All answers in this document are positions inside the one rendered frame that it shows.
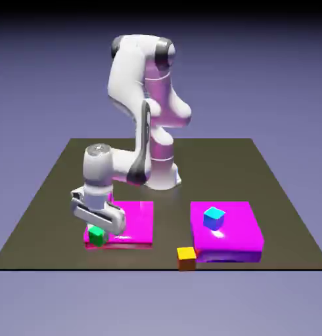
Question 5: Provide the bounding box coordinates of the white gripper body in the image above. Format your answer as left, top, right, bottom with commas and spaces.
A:
70, 196, 127, 236

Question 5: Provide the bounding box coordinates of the small green cube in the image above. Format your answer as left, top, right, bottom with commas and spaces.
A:
87, 227, 104, 247

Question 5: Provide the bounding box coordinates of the small yellow cube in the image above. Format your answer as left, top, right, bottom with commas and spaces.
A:
176, 246, 197, 271

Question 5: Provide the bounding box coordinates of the small cyan cube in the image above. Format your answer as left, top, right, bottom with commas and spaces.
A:
203, 206, 226, 231

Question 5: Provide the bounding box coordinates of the large flat magenta box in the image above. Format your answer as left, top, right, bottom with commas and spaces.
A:
83, 193, 154, 250

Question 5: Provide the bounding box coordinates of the large thick magenta box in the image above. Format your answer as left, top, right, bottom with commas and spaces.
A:
190, 201, 265, 264

